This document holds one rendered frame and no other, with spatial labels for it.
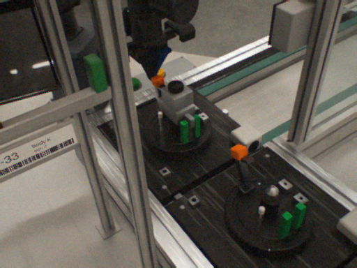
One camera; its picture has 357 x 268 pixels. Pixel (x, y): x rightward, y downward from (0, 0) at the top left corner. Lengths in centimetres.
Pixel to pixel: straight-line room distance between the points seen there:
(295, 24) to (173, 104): 24
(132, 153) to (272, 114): 57
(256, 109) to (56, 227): 52
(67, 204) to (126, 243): 16
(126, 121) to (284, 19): 35
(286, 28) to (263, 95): 37
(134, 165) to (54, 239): 42
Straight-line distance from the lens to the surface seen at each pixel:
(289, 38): 66
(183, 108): 73
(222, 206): 69
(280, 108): 97
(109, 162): 79
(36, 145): 36
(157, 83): 78
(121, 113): 38
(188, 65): 102
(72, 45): 96
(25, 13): 38
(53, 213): 87
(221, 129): 82
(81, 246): 80
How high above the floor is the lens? 152
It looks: 43 degrees down
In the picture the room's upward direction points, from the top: 3 degrees counter-clockwise
